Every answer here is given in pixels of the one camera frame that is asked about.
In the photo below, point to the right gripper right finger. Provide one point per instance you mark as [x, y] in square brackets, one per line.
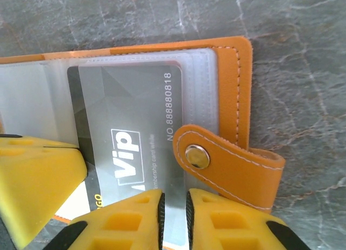
[229, 228]

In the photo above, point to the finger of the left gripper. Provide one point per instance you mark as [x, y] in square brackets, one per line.
[40, 185]
[32, 142]

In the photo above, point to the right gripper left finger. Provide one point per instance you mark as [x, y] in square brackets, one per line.
[121, 228]

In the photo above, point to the black VIP membership card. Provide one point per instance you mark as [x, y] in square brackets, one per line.
[121, 98]

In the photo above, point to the orange leather card holder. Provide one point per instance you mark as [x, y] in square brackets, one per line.
[229, 85]

